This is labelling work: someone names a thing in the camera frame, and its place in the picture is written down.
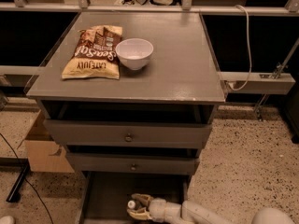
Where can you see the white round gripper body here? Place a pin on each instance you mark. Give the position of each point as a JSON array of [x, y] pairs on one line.
[[158, 208]]

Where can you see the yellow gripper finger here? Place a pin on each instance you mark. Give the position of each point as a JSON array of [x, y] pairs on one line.
[[140, 214], [144, 199]]

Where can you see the clear plastic water bottle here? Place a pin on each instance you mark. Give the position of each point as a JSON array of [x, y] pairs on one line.
[[136, 207]]

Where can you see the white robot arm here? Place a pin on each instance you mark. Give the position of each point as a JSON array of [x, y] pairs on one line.
[[194, 213]]

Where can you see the grey bottom drawer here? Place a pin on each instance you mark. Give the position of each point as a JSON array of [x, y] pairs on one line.
[[106, 195]]

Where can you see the grey drawer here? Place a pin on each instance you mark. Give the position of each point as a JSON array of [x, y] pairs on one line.
[[106, 195], [122, 163], [111, 134]]

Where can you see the grey drawer cabinet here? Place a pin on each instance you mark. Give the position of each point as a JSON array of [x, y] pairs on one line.
[[129, 112]]

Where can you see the grey middle drawer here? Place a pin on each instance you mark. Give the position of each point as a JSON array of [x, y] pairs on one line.
[[122, 163]]

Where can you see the grey top drawer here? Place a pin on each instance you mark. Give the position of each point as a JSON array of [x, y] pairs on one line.
[[111, 134]]

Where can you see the round brass middle knob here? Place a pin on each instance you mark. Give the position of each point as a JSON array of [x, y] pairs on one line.
[[133, 167]]

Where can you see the round brass knob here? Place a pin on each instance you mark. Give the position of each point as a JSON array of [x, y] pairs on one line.
[[128, 138], [133, 167]]

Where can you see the round brass top knob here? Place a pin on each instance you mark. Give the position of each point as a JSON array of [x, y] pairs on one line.
[[128, 138]]

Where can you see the cardboard box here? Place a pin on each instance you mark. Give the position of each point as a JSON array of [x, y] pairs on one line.
[[43, 154]]

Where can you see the black metal floor bar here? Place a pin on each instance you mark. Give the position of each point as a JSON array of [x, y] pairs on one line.
[[14, 195]]

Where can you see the white shoe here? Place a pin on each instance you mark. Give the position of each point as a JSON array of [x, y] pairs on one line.
[[7, 220]]

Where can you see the white bowl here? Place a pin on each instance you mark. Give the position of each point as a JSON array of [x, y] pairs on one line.
[[134, 53]]

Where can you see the brown yellow chips bag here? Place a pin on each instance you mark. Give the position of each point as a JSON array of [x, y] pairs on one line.
[[95, 54]]

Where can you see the grey metal rail frame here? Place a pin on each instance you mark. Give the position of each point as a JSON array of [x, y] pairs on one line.
[[258, 81]]

